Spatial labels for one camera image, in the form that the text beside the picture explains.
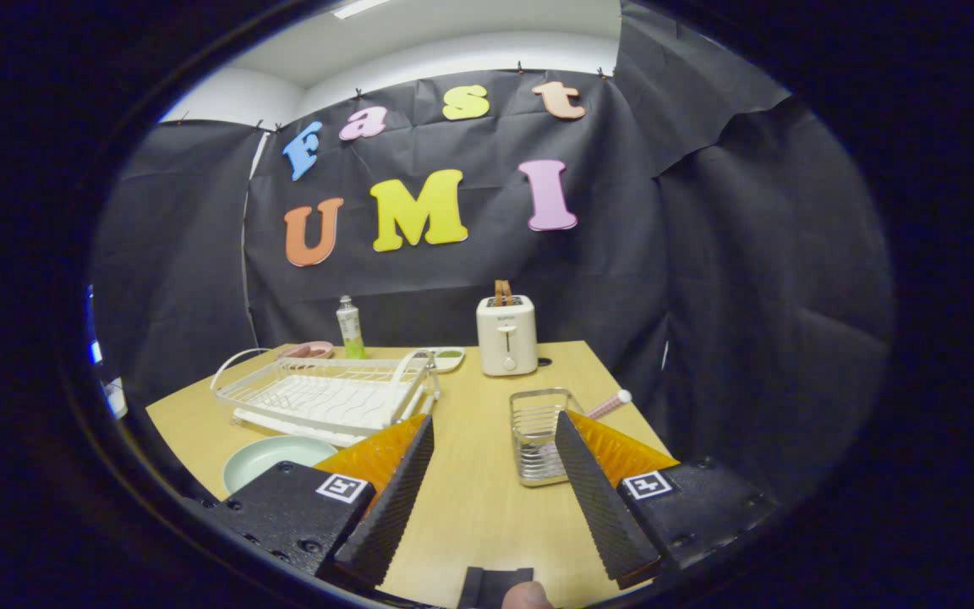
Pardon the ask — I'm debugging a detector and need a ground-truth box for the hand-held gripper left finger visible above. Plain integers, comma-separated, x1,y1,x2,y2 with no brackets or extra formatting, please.
200,413,437,593

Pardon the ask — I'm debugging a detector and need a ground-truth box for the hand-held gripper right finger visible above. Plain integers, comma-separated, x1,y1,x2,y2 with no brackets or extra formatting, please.
554,410,780,591

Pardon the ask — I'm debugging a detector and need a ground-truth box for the metal wire basket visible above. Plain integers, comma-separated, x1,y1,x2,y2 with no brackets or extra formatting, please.
510,387,585,488

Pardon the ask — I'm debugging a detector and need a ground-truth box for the pink handled white spoon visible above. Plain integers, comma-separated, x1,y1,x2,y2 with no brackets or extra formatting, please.
584,389,632,421

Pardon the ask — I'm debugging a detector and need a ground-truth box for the light green plate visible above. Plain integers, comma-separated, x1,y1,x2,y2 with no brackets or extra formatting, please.
222,435,339,497

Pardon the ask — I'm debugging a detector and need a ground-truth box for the white wire dish rack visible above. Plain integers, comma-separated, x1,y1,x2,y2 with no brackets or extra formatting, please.
210,348,442,447

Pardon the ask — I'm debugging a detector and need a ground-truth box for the white divided bean tray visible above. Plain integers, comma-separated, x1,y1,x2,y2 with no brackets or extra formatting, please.
419,346,467,374

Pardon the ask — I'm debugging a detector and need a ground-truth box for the plastic bottle green drink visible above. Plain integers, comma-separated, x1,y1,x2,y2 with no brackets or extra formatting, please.
336,295,367,360

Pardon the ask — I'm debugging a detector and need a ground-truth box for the white toaster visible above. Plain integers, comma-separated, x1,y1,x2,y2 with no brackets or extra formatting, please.
476,294,539,377

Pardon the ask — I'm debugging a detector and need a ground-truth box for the black backdrop cloth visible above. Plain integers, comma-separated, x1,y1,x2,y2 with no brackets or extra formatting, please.
90,0,894,508

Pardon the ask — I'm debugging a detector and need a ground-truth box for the computer monitor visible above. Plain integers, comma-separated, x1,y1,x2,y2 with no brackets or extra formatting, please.
85,284,104,366

